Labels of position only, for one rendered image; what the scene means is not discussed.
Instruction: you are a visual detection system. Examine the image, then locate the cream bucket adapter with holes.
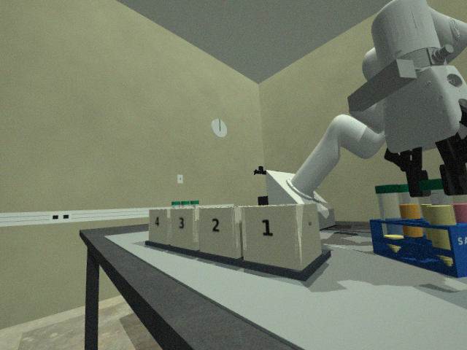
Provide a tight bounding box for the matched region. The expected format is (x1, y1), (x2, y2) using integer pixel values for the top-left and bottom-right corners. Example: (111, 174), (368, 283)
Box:
(241, 203), (322, 271)
(199, 206), (245, 259)
(149, 209), (170, 245)
(170, 207), (213, 251)

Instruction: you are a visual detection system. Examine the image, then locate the blue tube rack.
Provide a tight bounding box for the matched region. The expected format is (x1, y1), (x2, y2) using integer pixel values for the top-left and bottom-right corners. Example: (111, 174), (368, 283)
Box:
(369, 217), (467, 278)

